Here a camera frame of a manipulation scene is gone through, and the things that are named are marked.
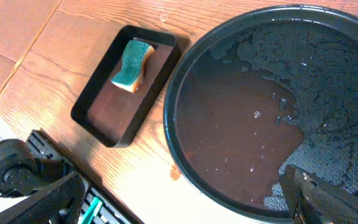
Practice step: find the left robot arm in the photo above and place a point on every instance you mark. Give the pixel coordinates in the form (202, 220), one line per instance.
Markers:
(22, 174)

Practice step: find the round black tray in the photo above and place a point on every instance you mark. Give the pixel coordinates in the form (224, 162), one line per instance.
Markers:
(266, 89)

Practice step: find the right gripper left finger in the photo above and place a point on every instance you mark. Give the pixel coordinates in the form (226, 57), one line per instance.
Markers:
(59, 202)

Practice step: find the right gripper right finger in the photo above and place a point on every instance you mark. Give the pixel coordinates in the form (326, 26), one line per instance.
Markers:
(310, 198)

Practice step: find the green yellow sponge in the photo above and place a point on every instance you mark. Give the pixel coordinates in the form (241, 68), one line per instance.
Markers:
(133, 62)

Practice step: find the rectangular dark brown tray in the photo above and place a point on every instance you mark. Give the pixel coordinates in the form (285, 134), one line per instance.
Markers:
(111, 114)

